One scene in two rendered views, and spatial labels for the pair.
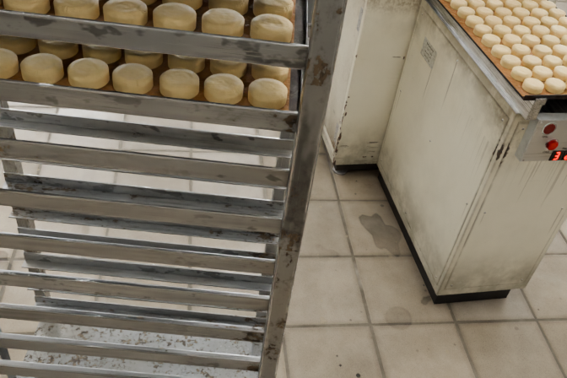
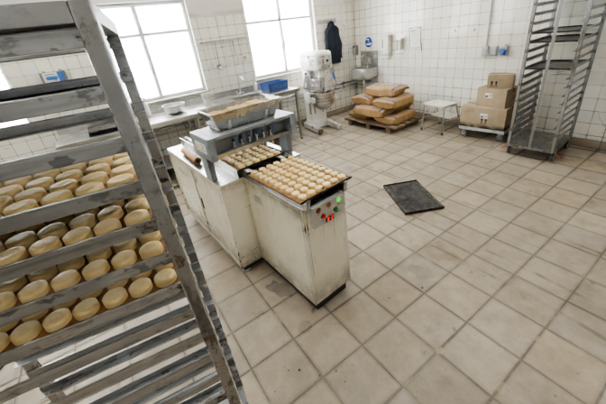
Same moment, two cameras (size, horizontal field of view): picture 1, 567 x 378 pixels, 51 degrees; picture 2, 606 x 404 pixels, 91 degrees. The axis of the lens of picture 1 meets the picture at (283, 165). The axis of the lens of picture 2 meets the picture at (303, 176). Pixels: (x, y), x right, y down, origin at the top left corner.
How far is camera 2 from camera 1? 0.15 m
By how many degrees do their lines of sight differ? 21
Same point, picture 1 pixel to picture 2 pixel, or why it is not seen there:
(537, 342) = (367, 299)
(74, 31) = (34, 307)
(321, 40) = (171, 248)
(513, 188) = (319, 241)
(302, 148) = (191, 297)
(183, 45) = (104, 282)
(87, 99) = (59, 336)
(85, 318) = not seen: outside the picture
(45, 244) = not seen: outside the picture
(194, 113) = (126, 309)
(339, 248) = (262, 308)
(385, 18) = (232, 193)
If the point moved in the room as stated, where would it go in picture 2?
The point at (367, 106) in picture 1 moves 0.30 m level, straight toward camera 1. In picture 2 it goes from (244, 234) to (247, 259)
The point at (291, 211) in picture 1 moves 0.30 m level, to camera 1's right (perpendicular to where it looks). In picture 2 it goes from (203, 327) to (312, 281)
